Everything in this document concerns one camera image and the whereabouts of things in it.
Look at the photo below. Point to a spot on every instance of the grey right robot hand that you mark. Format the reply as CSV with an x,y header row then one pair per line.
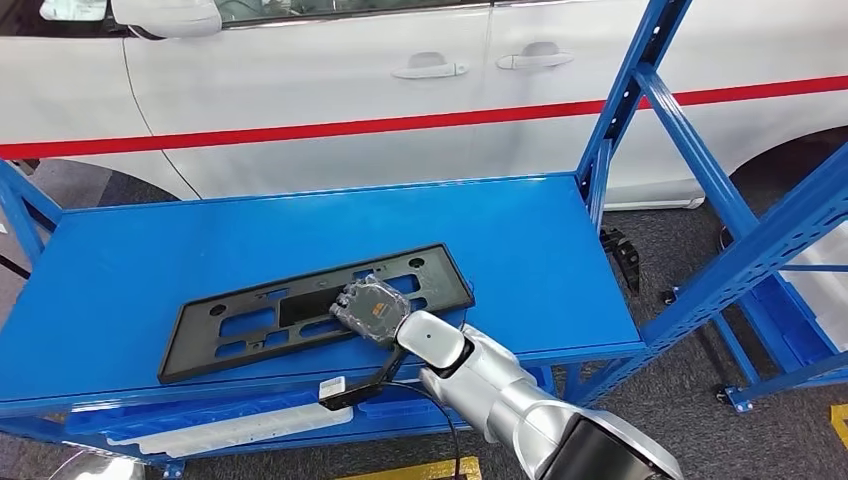
x,y
371,308

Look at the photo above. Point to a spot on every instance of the black plastic license plate bracket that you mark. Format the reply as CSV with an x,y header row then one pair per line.
x,y
199,344

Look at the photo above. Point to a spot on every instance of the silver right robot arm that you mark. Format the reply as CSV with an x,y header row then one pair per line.
x,y
503,397

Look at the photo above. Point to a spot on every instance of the white plastic storage bin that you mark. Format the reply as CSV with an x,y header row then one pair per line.
x,y
265,430
828,291

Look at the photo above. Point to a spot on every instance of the white car with red stripe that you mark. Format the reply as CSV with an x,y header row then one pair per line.
x,y
331,86

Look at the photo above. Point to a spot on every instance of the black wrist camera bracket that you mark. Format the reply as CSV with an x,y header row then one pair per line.
x,y
381,374

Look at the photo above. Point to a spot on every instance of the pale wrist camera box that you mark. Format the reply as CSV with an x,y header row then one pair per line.
x,y
332,388

